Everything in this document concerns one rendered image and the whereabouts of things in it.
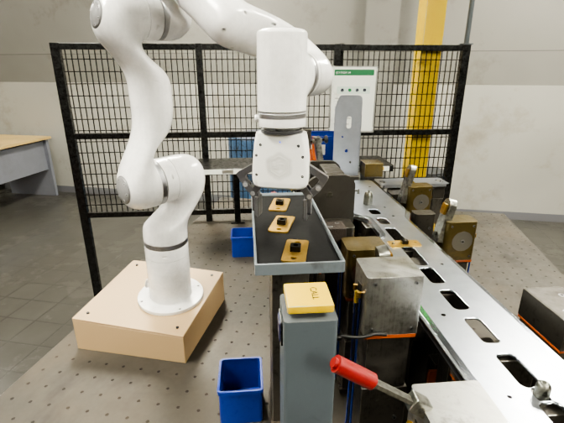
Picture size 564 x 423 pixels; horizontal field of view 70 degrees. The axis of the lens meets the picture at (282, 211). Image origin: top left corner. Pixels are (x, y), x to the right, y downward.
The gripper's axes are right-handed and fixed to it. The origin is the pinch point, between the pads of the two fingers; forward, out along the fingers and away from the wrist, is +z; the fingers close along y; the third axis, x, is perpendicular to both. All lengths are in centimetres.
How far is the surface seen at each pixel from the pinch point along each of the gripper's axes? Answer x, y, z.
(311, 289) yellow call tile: -22.9, 8.6, 2.7
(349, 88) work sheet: 132, 7, -17
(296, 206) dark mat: 11.6, 1.0, 2.7
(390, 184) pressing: 93, 27, 19
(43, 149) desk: 330, -347, 63
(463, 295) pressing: 8.3, 36.7, 18.7
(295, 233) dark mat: -3.9, 3.2, 2.7
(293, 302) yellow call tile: -26.4, 6.7, 2.7
